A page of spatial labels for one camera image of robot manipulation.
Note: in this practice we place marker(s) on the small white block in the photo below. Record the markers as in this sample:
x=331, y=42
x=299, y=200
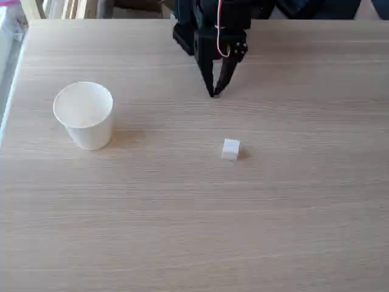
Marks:
x=231, y=149

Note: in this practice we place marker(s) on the clear plastic zip bag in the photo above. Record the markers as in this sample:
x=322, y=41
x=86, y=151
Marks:
x=9, y=18

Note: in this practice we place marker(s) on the dark blue fabric object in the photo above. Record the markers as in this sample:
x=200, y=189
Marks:
x=319, y=9

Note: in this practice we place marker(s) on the white paper cup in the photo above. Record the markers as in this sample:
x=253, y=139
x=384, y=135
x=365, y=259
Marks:
x=83, y=115

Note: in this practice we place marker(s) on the light wooden frame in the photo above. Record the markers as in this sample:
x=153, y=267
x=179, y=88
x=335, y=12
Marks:
x=57, y=9

